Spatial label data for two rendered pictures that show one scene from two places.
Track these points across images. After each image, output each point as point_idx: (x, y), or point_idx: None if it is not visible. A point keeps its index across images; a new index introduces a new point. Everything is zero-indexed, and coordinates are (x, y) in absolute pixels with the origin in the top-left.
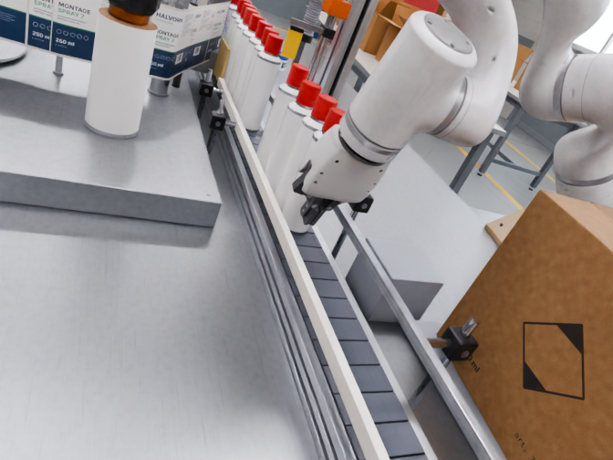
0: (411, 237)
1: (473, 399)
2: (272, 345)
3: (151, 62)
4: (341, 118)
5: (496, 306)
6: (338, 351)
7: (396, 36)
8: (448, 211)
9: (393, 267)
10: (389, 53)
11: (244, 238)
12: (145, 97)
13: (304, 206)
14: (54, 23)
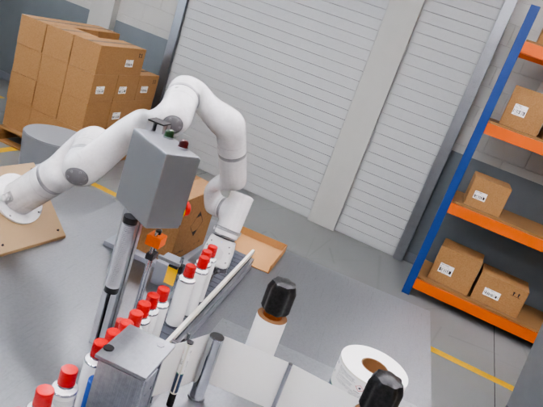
0: (93, 283)
1: (183, 255)
2: (231, 296)
3: (216, 375)
4: (234, 238)
5: (183, 233)
6: (237, 266)
7: (247, 206)
8: (10, 273)
9: (186, 262)
10: (248, 210)
11: (207, 321)
12: (211, 392)
13: (211, 279)
14: (284, 394)
